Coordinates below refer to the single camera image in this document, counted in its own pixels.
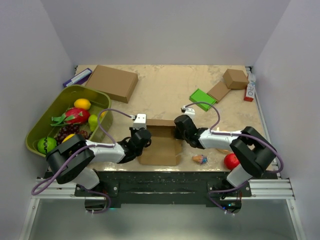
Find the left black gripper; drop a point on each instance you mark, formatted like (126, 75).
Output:
(132, 131)

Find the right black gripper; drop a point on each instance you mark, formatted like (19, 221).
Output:
(177, 135)

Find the brown cardboard box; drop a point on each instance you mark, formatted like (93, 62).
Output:
(165, 149)

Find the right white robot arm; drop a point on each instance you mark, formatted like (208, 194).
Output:
(252, 150)

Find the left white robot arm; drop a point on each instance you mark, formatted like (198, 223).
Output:
(69, 160)

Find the green flat box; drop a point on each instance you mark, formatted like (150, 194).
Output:
(200, 96)

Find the flat small cardboard box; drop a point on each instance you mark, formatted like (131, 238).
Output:
(219, 91)

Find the large flat cardboard box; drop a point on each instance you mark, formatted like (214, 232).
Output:
(118, 84)

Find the small cardboard cube box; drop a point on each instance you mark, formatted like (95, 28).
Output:
(235, 79)

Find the red white box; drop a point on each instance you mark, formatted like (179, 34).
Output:
(249, 94)

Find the purple white box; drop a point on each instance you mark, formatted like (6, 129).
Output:
(79, 78)

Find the small colourful toy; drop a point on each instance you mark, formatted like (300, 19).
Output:
(200, 159)

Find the green pear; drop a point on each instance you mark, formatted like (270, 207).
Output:
(93, 122)

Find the red apple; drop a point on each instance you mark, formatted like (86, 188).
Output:
(231, 161)

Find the olive green plastic bin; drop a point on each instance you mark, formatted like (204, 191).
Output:
(65, 100)

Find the yellow lemon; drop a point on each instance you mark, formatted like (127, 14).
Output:
(82, 103)

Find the yellow mango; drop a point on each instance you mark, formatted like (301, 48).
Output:
(68, 137)

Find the red dragon fruit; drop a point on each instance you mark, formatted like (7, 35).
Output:
(73, 116)

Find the dark purple grapes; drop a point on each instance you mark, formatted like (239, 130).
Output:
(72, 129)

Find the green round fruit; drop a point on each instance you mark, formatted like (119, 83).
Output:
(46, 144)

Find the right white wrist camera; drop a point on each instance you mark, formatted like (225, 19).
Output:
(188, 111)

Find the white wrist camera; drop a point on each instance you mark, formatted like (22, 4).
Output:
(140, 121)
(188, 111)

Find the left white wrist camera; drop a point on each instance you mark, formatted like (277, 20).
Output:
(140, 121)

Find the black base frame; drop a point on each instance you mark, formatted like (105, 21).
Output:
(162, 188)

